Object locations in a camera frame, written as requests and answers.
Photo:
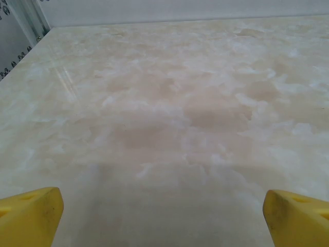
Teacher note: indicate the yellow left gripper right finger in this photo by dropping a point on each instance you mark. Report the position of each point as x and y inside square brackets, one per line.
[295, 221]

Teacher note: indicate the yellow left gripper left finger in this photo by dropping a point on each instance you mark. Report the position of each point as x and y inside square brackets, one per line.
[30, 218]

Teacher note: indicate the aluminium frame corner post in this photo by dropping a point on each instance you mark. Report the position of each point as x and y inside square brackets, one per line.
[33, 15]

